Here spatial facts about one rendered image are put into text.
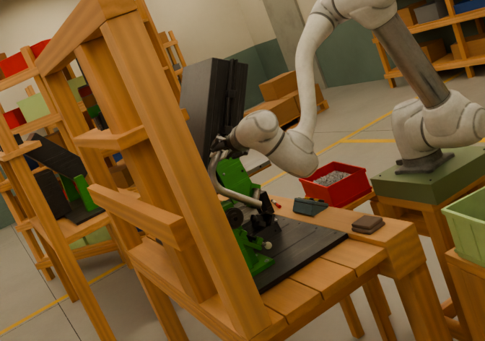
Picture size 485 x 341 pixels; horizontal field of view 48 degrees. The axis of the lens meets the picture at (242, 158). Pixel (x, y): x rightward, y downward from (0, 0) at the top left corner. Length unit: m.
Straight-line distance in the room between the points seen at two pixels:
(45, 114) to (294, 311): 4.23
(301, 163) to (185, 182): 0.43
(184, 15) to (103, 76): 10.36
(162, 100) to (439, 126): 1.06
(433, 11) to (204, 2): 5.93
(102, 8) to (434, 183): 1.32
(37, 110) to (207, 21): 7.27
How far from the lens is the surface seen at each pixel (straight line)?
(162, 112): 1.46
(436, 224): 2.21
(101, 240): 5.83
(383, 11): 1.88
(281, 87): 9.04
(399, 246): 1.91
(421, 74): 2.00
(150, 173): 1.86
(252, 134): 1.69
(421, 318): 2.06
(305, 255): 1.96
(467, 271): 1.88
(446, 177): 2.15
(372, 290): 2.69
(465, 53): 7.79
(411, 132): 2.21
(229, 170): 2.24
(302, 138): 1.76
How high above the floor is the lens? 1.70
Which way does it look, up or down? 12 degrees down
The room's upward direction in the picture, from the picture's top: 22 degrees counter-clockwise
